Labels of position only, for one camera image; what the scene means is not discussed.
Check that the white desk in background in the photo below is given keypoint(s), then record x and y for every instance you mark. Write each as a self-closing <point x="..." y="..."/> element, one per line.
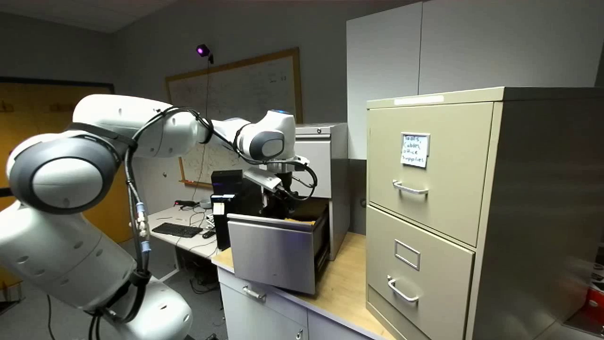
<point x="202" y="245"/>

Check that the grey base cabinet with drawers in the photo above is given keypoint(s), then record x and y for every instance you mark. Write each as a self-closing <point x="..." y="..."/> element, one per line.
<point x="256" y="313"/>

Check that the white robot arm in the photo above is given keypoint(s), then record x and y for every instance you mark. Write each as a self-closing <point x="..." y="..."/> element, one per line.
<point x="56" y="177"/>

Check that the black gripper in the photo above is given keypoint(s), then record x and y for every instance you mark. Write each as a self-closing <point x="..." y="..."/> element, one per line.
<point x="275" y="177"/>

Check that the black keyboard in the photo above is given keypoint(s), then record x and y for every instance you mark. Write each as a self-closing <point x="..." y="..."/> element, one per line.
<point x="179" y="231"/>

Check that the beige two-drawer filing cabinet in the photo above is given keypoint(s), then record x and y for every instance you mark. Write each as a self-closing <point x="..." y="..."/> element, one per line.
<point x="494" y="239"/>

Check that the white paper label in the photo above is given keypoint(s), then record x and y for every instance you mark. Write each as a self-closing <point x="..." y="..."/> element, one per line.
<point x="413" y="150"/>

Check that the whiteboard with wooden frame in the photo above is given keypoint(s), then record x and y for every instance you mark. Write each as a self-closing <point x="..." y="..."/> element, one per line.
<point x="241" y="90"/>

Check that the purple-lit camera on wall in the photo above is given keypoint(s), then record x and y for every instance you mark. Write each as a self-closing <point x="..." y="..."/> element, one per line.
<point x="204" y="52"/>

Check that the grey filing cabinet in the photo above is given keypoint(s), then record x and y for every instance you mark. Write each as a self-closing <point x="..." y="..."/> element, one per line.
<point x="324" y="146"/>

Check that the wooden door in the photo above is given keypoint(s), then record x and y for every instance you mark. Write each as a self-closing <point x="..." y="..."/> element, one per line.
<point x="34" y="107"/>

